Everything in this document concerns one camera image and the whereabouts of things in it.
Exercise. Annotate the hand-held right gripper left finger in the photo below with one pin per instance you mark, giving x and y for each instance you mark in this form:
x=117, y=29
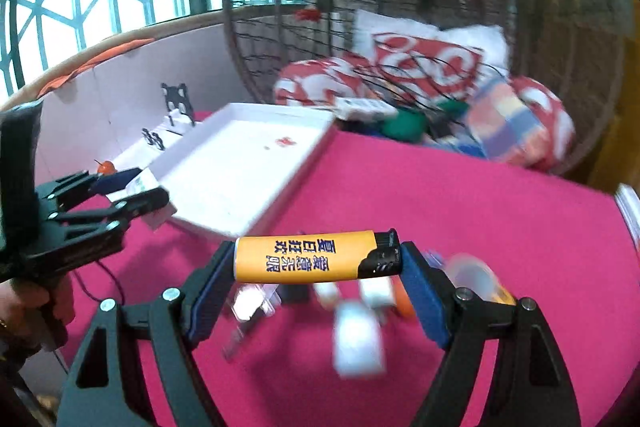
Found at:
x=210, y=297

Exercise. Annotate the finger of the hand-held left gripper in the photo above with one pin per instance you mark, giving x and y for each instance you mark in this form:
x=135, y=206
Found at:
x=145, y=202
x=115, y=181

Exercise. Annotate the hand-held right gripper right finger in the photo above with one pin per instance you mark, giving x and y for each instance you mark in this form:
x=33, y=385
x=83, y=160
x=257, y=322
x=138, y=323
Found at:
x=425, y=302

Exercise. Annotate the small white box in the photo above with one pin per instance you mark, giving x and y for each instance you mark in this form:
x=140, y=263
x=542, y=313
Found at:
x=139, y=184

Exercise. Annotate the white pill bottle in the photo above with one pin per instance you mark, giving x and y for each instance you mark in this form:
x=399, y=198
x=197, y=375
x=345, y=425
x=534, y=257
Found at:
x=470, y=277

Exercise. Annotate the white cardboard box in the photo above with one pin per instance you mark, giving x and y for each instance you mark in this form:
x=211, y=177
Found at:
x=235, y=167

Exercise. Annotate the yellow lighter with black cap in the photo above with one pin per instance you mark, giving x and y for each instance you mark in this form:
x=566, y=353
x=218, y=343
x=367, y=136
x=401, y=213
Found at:
x=300, y=257

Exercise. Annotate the person's left hand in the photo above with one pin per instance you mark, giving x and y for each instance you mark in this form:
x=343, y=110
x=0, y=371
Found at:
x=20, y=302

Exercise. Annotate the small orange with stem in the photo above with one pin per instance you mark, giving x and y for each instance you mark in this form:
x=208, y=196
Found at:
x=105, y=167

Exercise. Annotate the round orange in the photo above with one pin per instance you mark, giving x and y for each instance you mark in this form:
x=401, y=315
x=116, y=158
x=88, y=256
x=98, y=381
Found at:
x=405, y=302

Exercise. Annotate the white cardboard board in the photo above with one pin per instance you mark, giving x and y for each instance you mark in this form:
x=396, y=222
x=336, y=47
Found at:
x=100, y=107

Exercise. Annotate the slim yellow lighter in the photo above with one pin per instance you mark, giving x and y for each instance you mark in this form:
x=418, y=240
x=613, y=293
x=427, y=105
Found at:
x=502, y=296

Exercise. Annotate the black charger plug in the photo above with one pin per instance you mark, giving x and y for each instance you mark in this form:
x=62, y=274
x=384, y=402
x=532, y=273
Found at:
x=295, y=294

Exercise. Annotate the magenta tablecloth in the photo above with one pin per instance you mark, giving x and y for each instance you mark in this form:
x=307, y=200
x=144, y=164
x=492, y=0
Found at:
x=450, y=207

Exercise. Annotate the orange cloth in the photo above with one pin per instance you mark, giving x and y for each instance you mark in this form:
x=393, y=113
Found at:
x=100, y=57

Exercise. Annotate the green object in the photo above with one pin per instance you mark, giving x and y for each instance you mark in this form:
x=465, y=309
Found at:
x=405, y=124

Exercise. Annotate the plaid cushion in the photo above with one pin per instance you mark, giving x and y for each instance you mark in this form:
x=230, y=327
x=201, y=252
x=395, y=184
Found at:
x=505, y=122

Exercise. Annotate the red and white bolster cushion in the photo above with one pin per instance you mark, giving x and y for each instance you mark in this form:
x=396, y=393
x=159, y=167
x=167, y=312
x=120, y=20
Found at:
x=310, y=79

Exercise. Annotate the red and white pillow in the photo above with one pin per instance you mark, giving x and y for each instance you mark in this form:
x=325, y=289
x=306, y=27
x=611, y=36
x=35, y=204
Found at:
x=547, y=117

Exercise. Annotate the white pillow with red print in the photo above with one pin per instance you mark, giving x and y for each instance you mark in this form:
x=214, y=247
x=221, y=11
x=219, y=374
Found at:
x=425, y=62

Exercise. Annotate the red flower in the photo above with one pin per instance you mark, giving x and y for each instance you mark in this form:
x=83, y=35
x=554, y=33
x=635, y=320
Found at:
x=306, y=14

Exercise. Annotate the wicker hanging chair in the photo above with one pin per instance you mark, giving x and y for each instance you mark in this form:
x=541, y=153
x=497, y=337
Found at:
x=550, y=7

